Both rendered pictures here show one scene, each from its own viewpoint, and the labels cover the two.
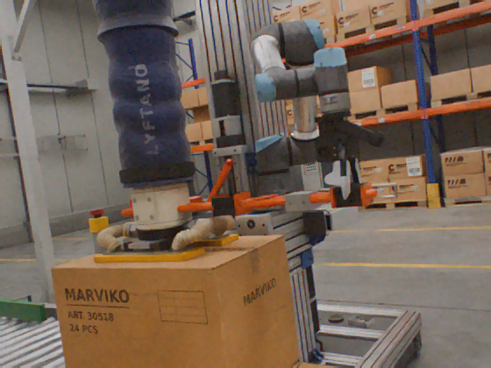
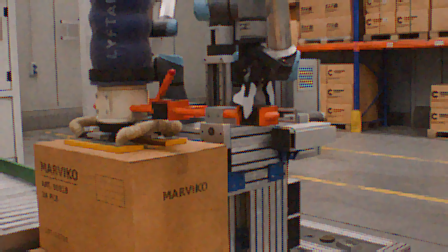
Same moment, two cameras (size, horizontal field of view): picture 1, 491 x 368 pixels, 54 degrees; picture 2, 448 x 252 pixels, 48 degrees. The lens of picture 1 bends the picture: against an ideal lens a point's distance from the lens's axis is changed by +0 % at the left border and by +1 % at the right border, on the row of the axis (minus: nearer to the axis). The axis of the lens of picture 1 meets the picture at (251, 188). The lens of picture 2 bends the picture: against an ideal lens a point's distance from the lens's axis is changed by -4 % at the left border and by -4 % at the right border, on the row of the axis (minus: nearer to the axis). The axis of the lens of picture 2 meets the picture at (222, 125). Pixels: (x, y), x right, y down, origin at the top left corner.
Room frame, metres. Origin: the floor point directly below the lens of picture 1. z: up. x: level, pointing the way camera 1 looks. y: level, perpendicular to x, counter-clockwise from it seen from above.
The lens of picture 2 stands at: (-0.19, -0.47, 1.20)
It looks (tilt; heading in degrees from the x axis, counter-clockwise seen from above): 6 degrees down; 13
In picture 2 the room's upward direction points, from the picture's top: 1 degrees counter-clockwise
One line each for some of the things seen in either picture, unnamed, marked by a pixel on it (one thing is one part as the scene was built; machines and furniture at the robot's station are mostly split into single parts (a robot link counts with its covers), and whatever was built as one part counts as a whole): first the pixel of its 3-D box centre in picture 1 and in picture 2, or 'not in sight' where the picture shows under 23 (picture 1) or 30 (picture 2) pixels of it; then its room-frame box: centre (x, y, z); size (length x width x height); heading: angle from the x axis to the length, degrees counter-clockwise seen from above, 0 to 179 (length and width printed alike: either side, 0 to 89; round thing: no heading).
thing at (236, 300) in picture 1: (178, 314); (127, 199); (1.47, 0.28, 0.75); 0.60 x 0.40 x 0.40; 60
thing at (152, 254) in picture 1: (146, 250); (101, 140); (1.39, 0.33, 0.97); 0.34 x 0.10 x 0.05; 60
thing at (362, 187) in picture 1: (352, 194); (257, 115); (1.17, -0.24, 1.07); 0.08 x 0.07 x 0.05; 60
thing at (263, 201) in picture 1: (237, 200); (186, 106); (1.48, 0.05, 1.07); 0.93 x 0.30 x 0.04; 60
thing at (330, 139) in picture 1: (336, 138); (251, 61); (1.19, -0.22, 1.22); 0.09 x 0.08 x 0.12; 60
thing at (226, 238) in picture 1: (186, 237); (145, 134); (1.56, 0.23, 0.97); 0.34 x 0.10 x 0.05; 60
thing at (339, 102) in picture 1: (334, 104); (252, 30); (1.19, -0.23, 1.30); 0.08 x 0.08 x 0.05
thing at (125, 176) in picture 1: (158, 172); (122, 73); (1.48, 0.28, 1.19); 0.23 x 0.23 x 0.04
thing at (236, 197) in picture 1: (231, 204); (170, 109); (1.35, 0.06, 1.07); 0.10 x 0.08 x 0.06; 150
